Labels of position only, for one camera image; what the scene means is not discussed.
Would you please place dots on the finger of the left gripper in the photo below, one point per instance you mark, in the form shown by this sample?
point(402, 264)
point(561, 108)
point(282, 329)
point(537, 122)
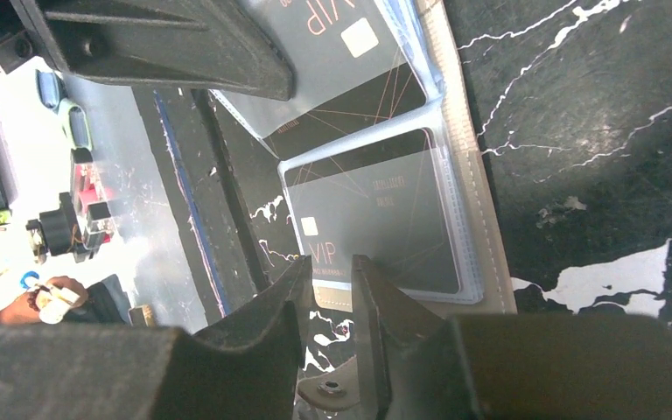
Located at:
point(195, 44)

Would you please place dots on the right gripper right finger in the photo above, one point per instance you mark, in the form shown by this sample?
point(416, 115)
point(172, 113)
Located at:
point(413, 364)

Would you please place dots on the black vip card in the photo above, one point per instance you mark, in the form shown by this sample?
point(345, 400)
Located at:
point(381, 201)
point(355, 64)

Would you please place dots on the black VIP card in holder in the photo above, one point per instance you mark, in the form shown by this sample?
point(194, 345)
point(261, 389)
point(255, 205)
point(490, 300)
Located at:
point(381, 201)

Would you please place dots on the grey card holder blue inside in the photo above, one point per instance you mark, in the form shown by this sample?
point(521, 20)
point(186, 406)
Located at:
point(328, 380)

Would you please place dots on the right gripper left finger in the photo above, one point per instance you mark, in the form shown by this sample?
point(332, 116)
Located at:
point(244, 366)

